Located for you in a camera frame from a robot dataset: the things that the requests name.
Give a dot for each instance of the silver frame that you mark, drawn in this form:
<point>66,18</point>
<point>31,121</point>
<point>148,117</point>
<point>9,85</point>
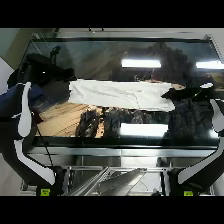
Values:
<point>123,181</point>

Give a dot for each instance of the white garment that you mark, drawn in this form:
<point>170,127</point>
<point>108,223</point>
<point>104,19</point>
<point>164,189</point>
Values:
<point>120,95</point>

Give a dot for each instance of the blue garment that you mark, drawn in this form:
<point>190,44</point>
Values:
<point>10,100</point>

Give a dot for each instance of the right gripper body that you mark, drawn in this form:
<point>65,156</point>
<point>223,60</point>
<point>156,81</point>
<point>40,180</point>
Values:
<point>176,93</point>

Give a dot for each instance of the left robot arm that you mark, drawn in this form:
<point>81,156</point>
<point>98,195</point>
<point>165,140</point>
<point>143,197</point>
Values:
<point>24,110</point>

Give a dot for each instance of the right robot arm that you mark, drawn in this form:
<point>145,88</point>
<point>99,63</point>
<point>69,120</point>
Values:
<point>217,116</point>

